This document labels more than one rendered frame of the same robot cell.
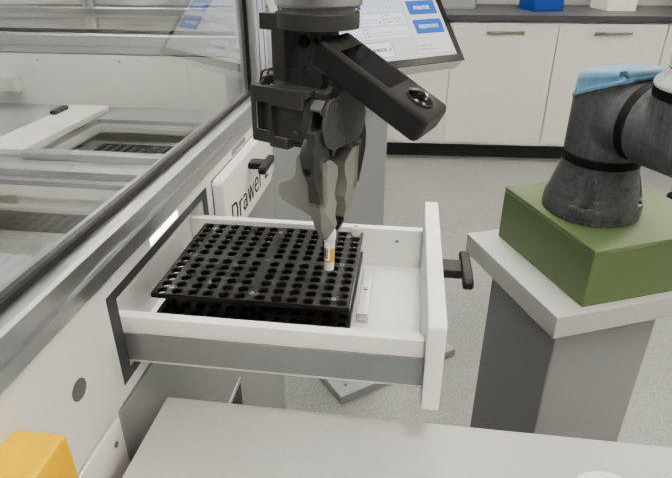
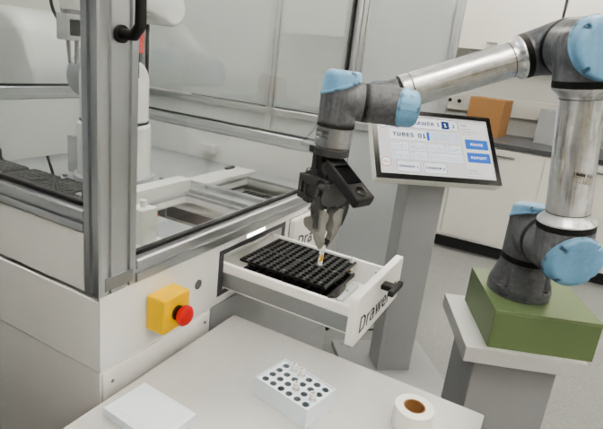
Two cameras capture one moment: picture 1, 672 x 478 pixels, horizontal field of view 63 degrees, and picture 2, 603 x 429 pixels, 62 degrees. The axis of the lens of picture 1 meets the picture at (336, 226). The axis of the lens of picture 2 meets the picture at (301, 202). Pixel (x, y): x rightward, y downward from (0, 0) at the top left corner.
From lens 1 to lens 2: 0.55 m
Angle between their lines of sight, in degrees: 20
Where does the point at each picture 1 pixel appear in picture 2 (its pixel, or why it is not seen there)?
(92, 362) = (206, 276)
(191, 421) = (240, 326)
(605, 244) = (506, 309)
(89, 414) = (198, 298)
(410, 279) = not seen: hidden behind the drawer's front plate
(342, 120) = (333, 195)
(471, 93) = not seen: hidden behind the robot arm
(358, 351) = (321, 306)
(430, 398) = (348, 338)
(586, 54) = not seen: outside the picture
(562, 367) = (478, 391)
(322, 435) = (298, 350)
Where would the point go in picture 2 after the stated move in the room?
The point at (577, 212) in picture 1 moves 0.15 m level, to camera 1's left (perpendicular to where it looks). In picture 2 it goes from (500, 288) to (437, 273)
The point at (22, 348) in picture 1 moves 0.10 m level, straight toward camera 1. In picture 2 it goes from (185, 253) to (187, 275)
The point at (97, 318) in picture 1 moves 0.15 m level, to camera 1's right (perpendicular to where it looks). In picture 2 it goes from (214, 258) to (275, 275)
